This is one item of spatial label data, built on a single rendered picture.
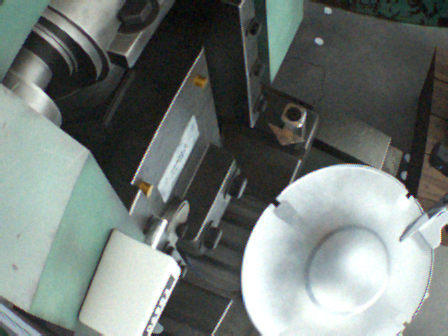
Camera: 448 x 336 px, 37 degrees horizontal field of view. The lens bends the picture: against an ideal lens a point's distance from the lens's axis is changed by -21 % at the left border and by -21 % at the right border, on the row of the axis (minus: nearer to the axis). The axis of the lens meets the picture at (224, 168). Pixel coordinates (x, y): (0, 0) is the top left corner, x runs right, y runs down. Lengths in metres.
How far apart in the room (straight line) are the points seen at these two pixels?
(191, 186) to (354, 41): 1.22
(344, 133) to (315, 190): 0.20
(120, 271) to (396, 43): 1.63
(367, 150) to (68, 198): 0.87
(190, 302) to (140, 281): 0.63
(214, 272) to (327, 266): 0.14
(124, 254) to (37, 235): 0.11
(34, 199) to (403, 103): 1.64
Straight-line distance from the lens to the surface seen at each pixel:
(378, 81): 1.95
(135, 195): 0.52
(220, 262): 1.00
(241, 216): 1.01
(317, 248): 1.00
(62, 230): 0.37
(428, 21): 0.87
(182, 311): 1.08
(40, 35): 0.44
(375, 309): 1.01
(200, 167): 0.83
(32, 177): 0.35
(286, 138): 1.04
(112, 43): 0.46
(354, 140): 1.20
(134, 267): 0.45
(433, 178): 1.52
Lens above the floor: 1.77
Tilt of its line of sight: 73 degrees down
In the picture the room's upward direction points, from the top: 11 degrees counter-clockwise
